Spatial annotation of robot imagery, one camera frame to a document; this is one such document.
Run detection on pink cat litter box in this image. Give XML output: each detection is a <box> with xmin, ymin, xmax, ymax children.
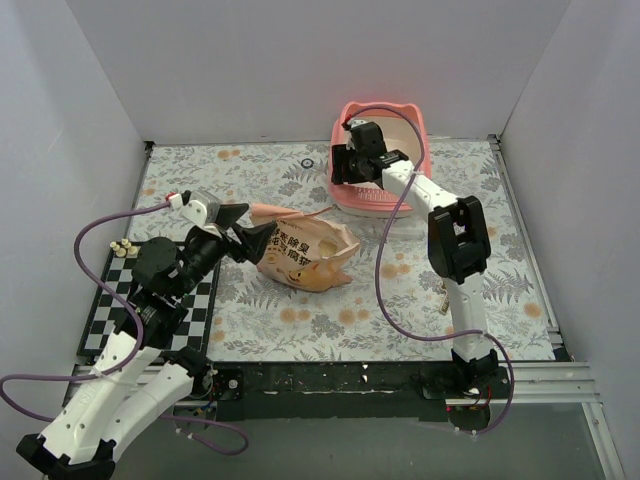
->
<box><xmin>328</xmin><ymin>102</ymin><xmax>431</xmax><ymax>218</ymax></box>

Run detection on orange cat litter bag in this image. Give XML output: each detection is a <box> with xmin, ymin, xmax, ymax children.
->
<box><xmin>249</xmin><ymin>203</ymin><xmax>360</xmax><ymax>293</ymax></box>

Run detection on clear plastic litter scoop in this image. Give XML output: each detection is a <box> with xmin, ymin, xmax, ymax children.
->
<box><xmin>387</xmin><ymin>216</ymin><xmax>427</xmax><ymax>241</ymax></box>

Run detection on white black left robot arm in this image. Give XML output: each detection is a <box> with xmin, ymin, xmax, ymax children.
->
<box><xmin>16</xmin><ymin>194</ymin><xmax>277</xmax><ymax>479</ymax></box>

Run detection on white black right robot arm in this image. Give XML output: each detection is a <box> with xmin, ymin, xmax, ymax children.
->
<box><xmin>331</xmin><ymin>119</ymin><xmax>498</xmax><ymax>398</ymax></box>

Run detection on cream chess pieces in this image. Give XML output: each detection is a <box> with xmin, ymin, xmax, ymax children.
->
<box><xmin>110</xmin><ymin>238</ymin><xmax>138</xmax><ymax>258</ymax></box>

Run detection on black white chessboard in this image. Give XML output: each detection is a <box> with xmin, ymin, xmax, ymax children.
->
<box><xmin>76</xmin><ymin>251</ymin><xmax>220</xmax><ymax>359</ymax></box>

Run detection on floral patterned table mat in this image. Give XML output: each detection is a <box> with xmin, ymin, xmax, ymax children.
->
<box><xmin>138</xmin><ymin>139</ymin><xmax>553</xmax><ymax>362</ymax></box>

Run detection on small brown label strip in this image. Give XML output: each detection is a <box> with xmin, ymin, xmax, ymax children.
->
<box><xmin>438</xmin><ymin>283</ymin><xmax>450</xmax><ymax>315</ymax></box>

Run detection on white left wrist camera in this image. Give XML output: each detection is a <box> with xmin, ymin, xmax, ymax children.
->
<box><xmin>166</xmin><ymin>191</ymin><xmax>221</xmax><ymax>237</ymax></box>

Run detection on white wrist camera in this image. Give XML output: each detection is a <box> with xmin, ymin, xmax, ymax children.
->
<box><xmin>342</xmin><ymin>118</ymin><xmax>372</xmax><ymax>137</ymax></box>
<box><xmin>166</xmin><ymin>191</ymin><xmax>221</xmax><ymax>237</ymax></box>

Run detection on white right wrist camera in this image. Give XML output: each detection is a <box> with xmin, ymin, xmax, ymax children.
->
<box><xmin>342</xmin><ymin>118</ymin><xmax>372</xmax><ymax>137</ymax></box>

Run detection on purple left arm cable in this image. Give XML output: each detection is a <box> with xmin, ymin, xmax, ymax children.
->
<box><xmin>0</xmin><ymin>192</ymin><xmax>249</xmax><ymax>456</ymax></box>

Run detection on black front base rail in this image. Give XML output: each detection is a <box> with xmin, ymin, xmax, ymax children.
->
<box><xmin>210</xmin><ymin>361</ymin><xmax>451</xmax><ymax>422</ymax></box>

